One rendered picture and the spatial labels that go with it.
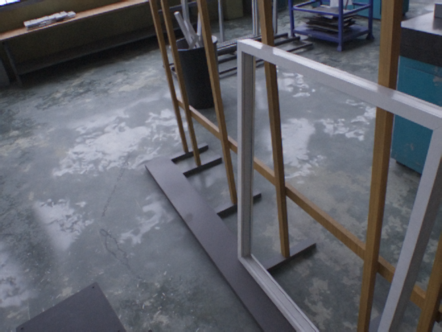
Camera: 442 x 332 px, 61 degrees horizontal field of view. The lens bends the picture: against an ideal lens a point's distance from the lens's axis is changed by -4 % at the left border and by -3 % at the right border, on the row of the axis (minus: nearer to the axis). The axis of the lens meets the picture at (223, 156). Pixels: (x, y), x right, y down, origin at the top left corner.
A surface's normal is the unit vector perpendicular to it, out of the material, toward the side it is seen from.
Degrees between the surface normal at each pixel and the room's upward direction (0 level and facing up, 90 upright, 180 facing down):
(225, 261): 0
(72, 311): 0
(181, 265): 0
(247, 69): 90
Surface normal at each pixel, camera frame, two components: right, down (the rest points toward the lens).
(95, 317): -0.15, -0.84
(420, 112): -0.89, 0.24
